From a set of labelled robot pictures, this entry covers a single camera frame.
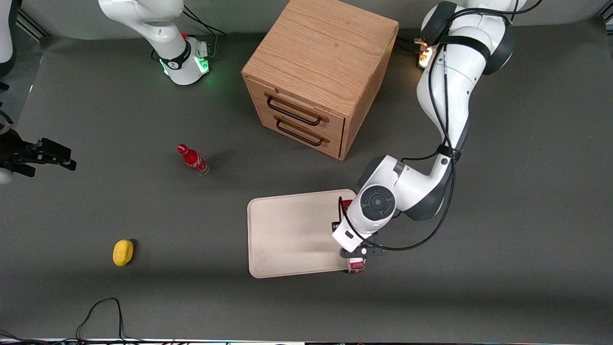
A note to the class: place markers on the aluminium frame rail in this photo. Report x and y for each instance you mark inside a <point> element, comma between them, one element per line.
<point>32,24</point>

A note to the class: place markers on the red soda bottle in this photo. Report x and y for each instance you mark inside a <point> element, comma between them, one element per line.
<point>193,159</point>

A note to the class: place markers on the wooden drawer cabinet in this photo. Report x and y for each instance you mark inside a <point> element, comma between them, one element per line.
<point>321,48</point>

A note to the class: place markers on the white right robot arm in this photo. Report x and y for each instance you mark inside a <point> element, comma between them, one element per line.
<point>158,28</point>

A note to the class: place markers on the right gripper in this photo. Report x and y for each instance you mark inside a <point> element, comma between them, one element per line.
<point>13,152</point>

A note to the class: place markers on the wooden drawer front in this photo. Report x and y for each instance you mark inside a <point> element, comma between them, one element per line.
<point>306,106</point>
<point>330,143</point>

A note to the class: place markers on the yellow lemon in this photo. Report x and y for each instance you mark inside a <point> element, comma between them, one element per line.
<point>122,252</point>

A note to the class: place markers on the beige plastic tray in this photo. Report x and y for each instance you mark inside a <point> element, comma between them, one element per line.
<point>287,235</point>

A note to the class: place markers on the dark grey table mat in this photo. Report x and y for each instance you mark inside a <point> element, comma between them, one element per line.
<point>503,297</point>

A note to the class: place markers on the red cookie box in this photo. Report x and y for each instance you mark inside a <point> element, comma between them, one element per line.
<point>357,266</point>

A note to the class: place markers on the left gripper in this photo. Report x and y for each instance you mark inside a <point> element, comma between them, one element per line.
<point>334,225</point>

